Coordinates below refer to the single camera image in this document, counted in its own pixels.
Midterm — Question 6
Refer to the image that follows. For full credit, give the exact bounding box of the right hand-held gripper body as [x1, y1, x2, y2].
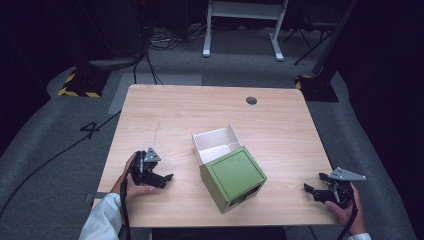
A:
[327, 166, 367, 210]

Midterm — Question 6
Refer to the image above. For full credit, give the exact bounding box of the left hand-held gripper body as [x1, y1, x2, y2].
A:
[129, 147, 163, 187]

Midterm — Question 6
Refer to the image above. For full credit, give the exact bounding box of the white drawer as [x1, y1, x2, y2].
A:
[191, 123, 243, 167]

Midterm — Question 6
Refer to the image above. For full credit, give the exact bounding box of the green storage box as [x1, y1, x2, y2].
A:
[198, 145, 269, 215]

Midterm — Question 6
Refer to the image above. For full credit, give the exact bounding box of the person's left hand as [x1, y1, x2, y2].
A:
[111, 151, 158, 202]

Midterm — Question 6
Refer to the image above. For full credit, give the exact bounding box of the person's right hand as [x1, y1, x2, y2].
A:
[324, 182, 368, 236]

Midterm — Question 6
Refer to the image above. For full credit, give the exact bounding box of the black yellow striped base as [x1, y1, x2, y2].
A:
[294, 74, 340, 103]
[57, 65, 112, 99]

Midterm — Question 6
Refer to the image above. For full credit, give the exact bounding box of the black tripod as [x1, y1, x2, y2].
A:
[283, 22, 336, 67]

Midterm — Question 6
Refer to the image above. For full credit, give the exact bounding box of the dark slanted pole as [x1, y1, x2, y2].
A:
[311, 0, 360, 78]

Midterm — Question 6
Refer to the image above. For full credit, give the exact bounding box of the white metal stand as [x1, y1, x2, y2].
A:
[202, 0, 290, 63]

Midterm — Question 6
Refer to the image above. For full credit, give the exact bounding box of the right hand-held gripper black cable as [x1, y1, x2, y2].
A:
[335, 195, 360, 240]

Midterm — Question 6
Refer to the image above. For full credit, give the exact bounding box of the hand-held gripper black cable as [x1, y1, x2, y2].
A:
[119, 175, 132, 240]
[335, 195, 360, 240]

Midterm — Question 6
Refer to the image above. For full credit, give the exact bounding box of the left hand-held gripper black cable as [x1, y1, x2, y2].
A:
[119, 175, 132, 240]

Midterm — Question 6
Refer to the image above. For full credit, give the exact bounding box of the long black floor cable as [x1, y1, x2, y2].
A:
[0, 110, 122, 219]

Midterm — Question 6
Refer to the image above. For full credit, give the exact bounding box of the bundle of black floor cables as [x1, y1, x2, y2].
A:
[132, 19, 209, 86]

